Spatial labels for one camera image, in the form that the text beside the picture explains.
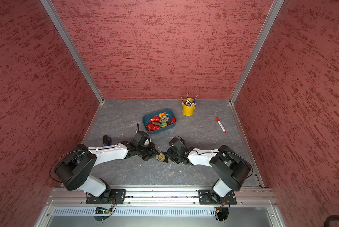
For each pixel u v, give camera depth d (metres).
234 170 0.47
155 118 1.03
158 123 1.00
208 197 0.73
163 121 1.01
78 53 0.92
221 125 1.03
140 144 0.72
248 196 0.76
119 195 0.74
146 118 1.04
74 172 0.44
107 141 0.92
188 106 1.03
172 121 1.01
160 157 0.86
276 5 0.71
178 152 0.70
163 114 1.07
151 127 0.95
